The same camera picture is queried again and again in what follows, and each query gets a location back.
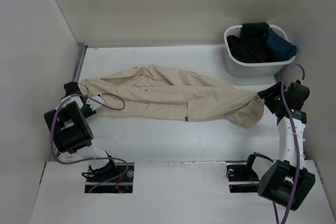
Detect navy blue garment in basket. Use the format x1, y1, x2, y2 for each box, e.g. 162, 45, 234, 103
264, 27, 297, 62

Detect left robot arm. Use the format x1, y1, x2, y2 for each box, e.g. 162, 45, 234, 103
44, 82, 125, 182

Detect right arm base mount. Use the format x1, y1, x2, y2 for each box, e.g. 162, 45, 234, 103
226, 162, 259, 193

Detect beige trousers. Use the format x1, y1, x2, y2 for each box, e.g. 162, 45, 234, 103
81, 65, 264, 128

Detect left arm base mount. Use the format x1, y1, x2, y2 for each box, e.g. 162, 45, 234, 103
81, 163, 135, 194

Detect white laundry basket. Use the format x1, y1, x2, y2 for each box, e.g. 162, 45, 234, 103
224, 25, 296, 77

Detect black garment in basket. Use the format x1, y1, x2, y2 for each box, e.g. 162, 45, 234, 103
227, 22, 269, 63

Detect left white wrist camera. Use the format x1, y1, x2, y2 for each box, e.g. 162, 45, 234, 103
86, 94, 106, 111

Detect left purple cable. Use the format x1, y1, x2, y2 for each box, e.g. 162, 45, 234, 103
49, 92, 129, 193

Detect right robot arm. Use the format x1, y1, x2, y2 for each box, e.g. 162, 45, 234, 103
257, 80, 316, 211

